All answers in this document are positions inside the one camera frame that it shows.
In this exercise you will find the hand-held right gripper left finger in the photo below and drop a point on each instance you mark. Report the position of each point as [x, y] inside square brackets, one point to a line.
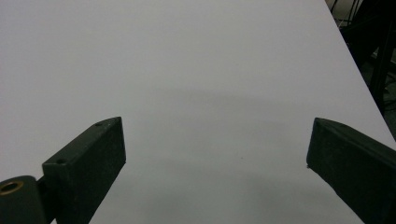
[85, 168]

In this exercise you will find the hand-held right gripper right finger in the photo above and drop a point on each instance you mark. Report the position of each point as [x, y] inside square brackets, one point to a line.
[351, 161]

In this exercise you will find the black metal stand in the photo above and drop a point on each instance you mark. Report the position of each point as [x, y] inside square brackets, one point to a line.
[380, 67]

